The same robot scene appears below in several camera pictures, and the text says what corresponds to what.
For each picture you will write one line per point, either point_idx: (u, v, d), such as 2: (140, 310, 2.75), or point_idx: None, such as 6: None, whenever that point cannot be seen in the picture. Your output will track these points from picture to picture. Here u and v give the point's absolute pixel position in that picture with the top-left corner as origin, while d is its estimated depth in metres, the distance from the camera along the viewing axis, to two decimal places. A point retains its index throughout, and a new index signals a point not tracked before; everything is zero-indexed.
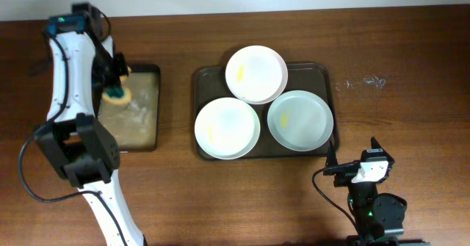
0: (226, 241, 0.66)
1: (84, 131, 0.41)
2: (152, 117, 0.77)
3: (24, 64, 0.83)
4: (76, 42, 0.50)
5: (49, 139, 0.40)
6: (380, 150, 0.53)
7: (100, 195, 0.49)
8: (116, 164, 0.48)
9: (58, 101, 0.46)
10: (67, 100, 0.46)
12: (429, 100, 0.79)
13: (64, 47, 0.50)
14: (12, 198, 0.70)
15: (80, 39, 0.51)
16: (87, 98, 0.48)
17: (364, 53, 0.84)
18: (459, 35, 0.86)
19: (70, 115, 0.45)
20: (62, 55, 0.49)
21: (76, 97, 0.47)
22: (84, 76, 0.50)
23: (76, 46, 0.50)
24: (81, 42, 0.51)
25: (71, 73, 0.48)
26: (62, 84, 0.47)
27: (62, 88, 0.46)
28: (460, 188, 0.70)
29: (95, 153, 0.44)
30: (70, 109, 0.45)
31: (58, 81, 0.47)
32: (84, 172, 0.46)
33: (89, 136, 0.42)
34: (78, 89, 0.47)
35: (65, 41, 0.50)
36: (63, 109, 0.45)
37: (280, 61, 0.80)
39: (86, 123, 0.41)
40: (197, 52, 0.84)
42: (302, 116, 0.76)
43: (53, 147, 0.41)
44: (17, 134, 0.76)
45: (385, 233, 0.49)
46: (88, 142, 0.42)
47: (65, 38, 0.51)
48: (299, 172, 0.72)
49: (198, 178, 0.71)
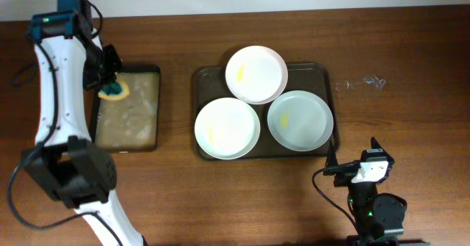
0: (226, 241, 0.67)
1: (76, 154, 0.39)
2: (152, 123, 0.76)
3: (24, 64, 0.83)
4: (64, 50, 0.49)
5: (40, 163, 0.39)
6: (380, 150, 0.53)
7: (98, 214, 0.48)
8: (111, 186, 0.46)
9: (46, 122, 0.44)
10: (57, 120, 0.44)
12: (428, 101, 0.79)
13: (51, 55, 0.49)
14: (12, 198, 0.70)
15: (68, 45, 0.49)
16: (79, 116, 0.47)
17: (364, 54, 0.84)
18: (459, 36, 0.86)
19: (60, 137, 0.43)
20: (50, 64, 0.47)
21: (67, 115, 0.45)
22: (76, 88, 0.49)
23: (64, 54, 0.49)
24: (70, 47, 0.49)
25: (61, 88, 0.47)
26: (49, 100, 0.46)
27: (52, 108, 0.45)
28: (460, 188, 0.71)
29: (89, 178, 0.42)
30: (62, 130, 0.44)
31: (46, 98, 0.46)
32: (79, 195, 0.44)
33: (81, 161, 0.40)
34: (68, 106, 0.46)
35: (53, 48, 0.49)
36: (53, 131, 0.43)
37: (280, 61, 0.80)
39: (77, 147, 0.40)
40: (197, 52, 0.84)
42: (302, 116, 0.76)
43: (43, 174, 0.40)
44: (17, 134, 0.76)
45: (385, 233, 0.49)
46: (81, 167, 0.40)
47: (51, 44, 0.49)
48: (299, 172, 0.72)
49: (198, 178, 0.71)
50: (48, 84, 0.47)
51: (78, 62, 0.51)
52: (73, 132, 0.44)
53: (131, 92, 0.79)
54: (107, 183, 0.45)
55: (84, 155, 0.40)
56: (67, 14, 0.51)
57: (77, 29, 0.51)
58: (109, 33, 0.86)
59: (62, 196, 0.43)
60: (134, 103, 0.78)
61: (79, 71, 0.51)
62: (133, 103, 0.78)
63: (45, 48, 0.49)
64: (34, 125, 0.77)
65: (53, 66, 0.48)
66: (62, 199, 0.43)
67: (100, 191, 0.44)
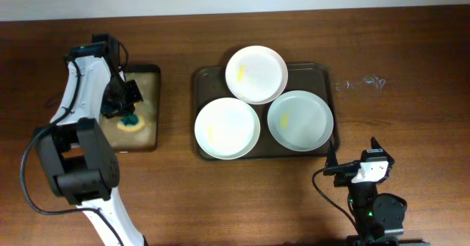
0: (226, 241, 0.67)
1: (82, 131, 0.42)
2: (152, 125, 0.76)
3: (24, 64, 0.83)
4: (92, 64, 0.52)
5: (50, 139, 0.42)
6: (380, 150, 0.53)
7: (100, 211, 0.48)
8: (113, 182, 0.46)
9: (64, 105, 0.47)
10: (73, 106, 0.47)
12: (428, 100, 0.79)
13: (80, 65, 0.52)
14: (12, 198, 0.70)
15: (98, 62, 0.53)
16: (94, 111, 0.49)
17: (364, 54, 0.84)
18: (459, 36, 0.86)
19: (73, 120, 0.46)
20: (77, 70, 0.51)
21: (82, 105, 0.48)
22: (97, 94, 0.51)
23: (92, 67, 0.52)
24: (98, 64, 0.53)
25: (82, 87, 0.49)
26: (70, 94, 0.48)
27: (70, 99, 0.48)
28: (460, 188, 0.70)
29: (92, 161, 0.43)
30: (74, 114, 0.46)
31: (67, 92, 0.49)
32: (81, 189, 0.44)
33: (87, 139, 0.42)
34: (85, 98, 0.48)
35: (83, 62, 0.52)
36: (67, 114, 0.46)
37: (280, 61, 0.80)
39: (84, 125, 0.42)
40: (197, 52, 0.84)
42: (302, 116, 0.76)
43: (51, 151, 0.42)
44: (17, 134, 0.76)
45: (385, 233, 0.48)
46: (85, 147, 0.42)
47: (84, 60, 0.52)
48: (299, 172, 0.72)
49: (198, 178, 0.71)
50: (71, 84, 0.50)
51: (102, 77, 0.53)
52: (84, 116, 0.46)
53: (133, 93, 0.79)
54: (109, 175, 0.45)
55: (90, 133, 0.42)
56: (99, 47, 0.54)
57: (107, 57, 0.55)
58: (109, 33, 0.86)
59: (64, 184, 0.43)
60: (136, 104, 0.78)
61: (101, 85, 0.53)
62: (134, 105, 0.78)
63: (78, 63, 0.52)
64: (34, 125, 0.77)
65: (80, 72, 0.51)
66: (64, 189, 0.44)
67: (103, 183, 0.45)
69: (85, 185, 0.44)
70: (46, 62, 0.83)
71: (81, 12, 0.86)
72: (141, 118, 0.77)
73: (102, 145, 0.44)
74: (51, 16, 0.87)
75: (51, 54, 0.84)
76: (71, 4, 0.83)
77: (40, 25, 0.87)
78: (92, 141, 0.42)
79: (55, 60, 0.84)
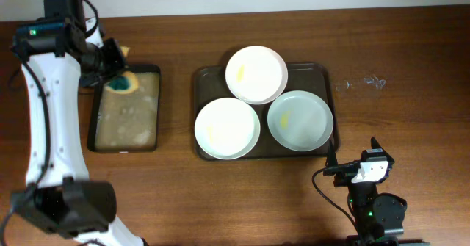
0: (226, 241, 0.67)
1: (70, 194, 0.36)
2: (152, 126, 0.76)
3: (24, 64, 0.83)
4: (56, 69, 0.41)
5: (33, 207, 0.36)
6: (380, 150, 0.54)
7: (98, 241, 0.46)
8: (109, 219, 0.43)
9: (37, 162, 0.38)
10: (50, 156, 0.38)
12: (428, 101, 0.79)
13: (39, 76, 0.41)
14: (12, 199, 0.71)
15: (59, 64, 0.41)
16: (74, 148, 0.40)
17: (364, 54, 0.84)
18: (459, 37, 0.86)
19: (53, 180, 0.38)
20: (40, 91, 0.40)
21: (60, 153, 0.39)
22: (74, 118, 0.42)
23: (56, 77, 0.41)
24: (62, 67, 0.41)
25: (54, 121, 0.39)
26: (40, 139, 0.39)
27: (42, 147, 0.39)
28: (461, 188, 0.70)
29: (82, 216, 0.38)
30: (56, 172, 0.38)
31: (35, 136, 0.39)
32: (75, 230, 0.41)
33: (75, 203, 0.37)
34: (62, 141, 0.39)
35: (42, 69, 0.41)
36: (45, 171, 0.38)
37: (279, 61, 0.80)
39: (71, 189, 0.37)
40: (197, 52, 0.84)
42: (302, 117, 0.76)
43: (35, 216, 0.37)
44: (17, 135, 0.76)
45: (385, 233, 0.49)
46: (75, 208, 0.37)
47: (40, 63, 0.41)
48: (299, 172, 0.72)
49: (198, 178, 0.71)
50: (37, 114, 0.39)
51: (71, 85, 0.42)
52: (69, 174, 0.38)
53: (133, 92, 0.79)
54: (104, 219, 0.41)
55: (78, 197, 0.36)
56: (59, 23, 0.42)
57: (69, 40, 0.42)
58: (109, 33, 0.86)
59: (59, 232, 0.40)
60: (135, 103, 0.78)
61: (73, 95, 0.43)
62: (134, 103, 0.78)
63: (32, 69, 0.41)
64: None
65: (42, 92, 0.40)
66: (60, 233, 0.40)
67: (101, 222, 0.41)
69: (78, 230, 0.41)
70: None
71: None
72: (133, 81, 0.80)
73: (94, 197, 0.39)
74: None
75: None
76: None
77: None
78: (82, 203, 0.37)
79: None
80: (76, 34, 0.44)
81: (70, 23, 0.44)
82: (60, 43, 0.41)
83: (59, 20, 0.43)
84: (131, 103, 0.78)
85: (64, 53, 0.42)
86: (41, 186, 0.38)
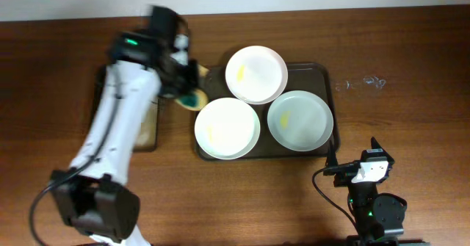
0: (226, 241, 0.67)
1: (101, 196, 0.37)
2: (151, 128, 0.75)
3: (25, 64, 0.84)
4: (139, 79, 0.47)
5: (66, 189, 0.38)
6: (380, 150, 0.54)
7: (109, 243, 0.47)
8: (127, 232, 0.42)
9: (89, 151, 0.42)
10: (100, 152, 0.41)
12: (429, 101, 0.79)
13: (123, 80, 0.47)
14: (12, 198, 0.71)
15: (145, 77, 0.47)
16: (124, 156, 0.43)
17: (364, 54, 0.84)
18: (460, 37, 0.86)
19: (96, 172, 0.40)
20: (117, 93, 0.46)
21: (111, 150, 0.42)
22: (133, 125, 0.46)
23: (136, 86, 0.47)
24: (145, 80, 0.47)
25: (118, 120, 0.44)
26: (100, 131, 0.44)
27: (99, 138, 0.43)
28: (461, 189, 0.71)
29: (105, 219, 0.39)
30: (101, 164, 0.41)
31: (98, 128, 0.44)
32: (93, 231, 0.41)
33: (103, 204, 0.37)
34: (117, 142, 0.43)
35: (128, 76, 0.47)
36: (92, 162, 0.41)
37: (280, 61, 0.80)
39: (108, 189, 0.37)
40: (197, 52, 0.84)
42: (302, 116, 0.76)
43: (64, 200, 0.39)
44: (18, 134, 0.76)
45: (384, 233, 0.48)
46: (103, 207, 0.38)
47: (129, 71, 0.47)
48: (299, 172, 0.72)
49: (198, 178, 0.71)
50: (108, 111, 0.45)
51: (145, 98, 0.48)
52: (108, 172, 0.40)
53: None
54: (123, 230, 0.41)
55: (110, 200, 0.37)
56: (155, 41, 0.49)
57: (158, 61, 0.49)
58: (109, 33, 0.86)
59: (76, 226, 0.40)
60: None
61: (142, 106, 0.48)
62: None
63: (119, 73, 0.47)
64: (34, 125, 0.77)
65: (119, 94, 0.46)
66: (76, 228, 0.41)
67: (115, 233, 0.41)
69: (98, 230, 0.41)
70: (47, 62, 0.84)
71: (81, 12, 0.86)
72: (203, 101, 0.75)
73: (121, 205, 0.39)
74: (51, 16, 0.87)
75: (52, 55, 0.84)
76: (71, 5, 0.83)
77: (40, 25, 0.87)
78: (109, 208, 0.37)
79: (56, 60, 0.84)
80: (165, 56, 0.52)
81: (164, 47, 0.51)
82: (152, 62, 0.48)
83: (156, 39, 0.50)
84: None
85: (150, 68, 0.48)
86: (84, 173, 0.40)
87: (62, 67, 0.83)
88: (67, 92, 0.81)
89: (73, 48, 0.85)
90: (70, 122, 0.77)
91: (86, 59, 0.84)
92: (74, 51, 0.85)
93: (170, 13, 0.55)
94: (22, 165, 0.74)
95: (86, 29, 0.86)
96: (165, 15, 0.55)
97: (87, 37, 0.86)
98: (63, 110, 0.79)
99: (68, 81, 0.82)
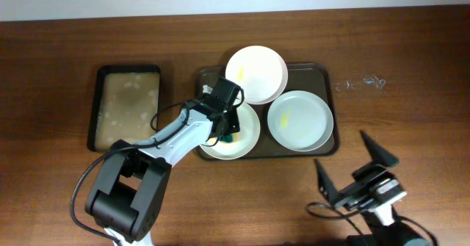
0: (226, 241, 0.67)
1: (151, 174, 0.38)
2: (149, 131, 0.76)
3: (26, 64, 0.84)
4: (202, 120, 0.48)
5: (122, 158, 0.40)
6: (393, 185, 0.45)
7: (120, 241, 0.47)
8: (141, 237, 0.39)
9: (154, 138, 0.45)
10: (162, 142, 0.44)
12: (429, 100, 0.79)
13: (191, 114, 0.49)
14: (12, 198, 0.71)
15: (205, 121, 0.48)
16: (174, 161, 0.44)
17: (364, 54, 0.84)
18: (460, 36, 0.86)
19: (154, 155, 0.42)
20: (185, 118, 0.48)
21: (170, 147, 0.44)
22: (186, 147, 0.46)
23: (199, 122, 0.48)
24: (206, 123, 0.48)
25: (179, 133, 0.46)
26: (164, 133, 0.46)
27: (163, 136, 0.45)
28: (462, 188, 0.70)
29: (136, 206, 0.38)
30: (158, 150, 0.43)
31: (164, 131, 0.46)
32: (110, 223, 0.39)
33: (149, 185, 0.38)
34: (175, 142, 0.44)
35: (196, 114, 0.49)
36: (152, 146, 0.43)
37: (280, 60, 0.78)
39: (158, 169, 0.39)
40: (197, 51, 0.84)
42: (302, 116, 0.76)
43: (111, 170, 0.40)
44: (18, 135, 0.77)
45: None
46: (142, 187, 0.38)
47: (197, 112, 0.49)
48: (299, 172, 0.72)
49: (198, 178, 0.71)
50: (171, 128, 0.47)
51: (200, 136, 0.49)
52: (164, 156, 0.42)
53: (137, 94, 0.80)
54: (139, 232, 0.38)
55: (157, 180, 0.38)
56: (225, 100, 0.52)
57: (218, 115, 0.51)
58: (109, 34, 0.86)
59: (96, 208, 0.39)
60: (139, 106, 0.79)
61: (196, 141, 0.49)
62: (138, 106, 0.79)
63: (192, 111, 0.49)
64: (35, 125, 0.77)
65: (187, 120, 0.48)
66: (95, 211, 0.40)
67: (129, 232, 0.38)
69: (114, 224, 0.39)
70: (48, 62, 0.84)
71: (81, 13, 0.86)
72: (234, 135, 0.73)
73: (156, 200, 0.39)
74: (50, 16, 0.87)
75: (51, 56, 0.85)
76: (70, 6, 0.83)
77: (41, 25, 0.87)
78: (150, 192, 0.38)
79: (55, 60, 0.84)
80: (222, 118, 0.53)
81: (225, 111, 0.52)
82: (214, 114, 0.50)
83: (226, 98, 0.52)
84: (136, 105, 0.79)
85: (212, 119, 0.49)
86: (141, 150, 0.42)
87: (62, 67, 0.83)
88: (67, 92, 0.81)
89: (73, 49, 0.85)
90: (71, 122, 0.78)
91: (87, 59, 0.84)
92: (74, 51, 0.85)
93: (232, 87, 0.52)
94: (22, 165, 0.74)
95: (86, 30, 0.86)
96: (228, 84, 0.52)
97: (87, 37, 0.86)
98: (63, 110, 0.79)
99: (68, 81, 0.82)
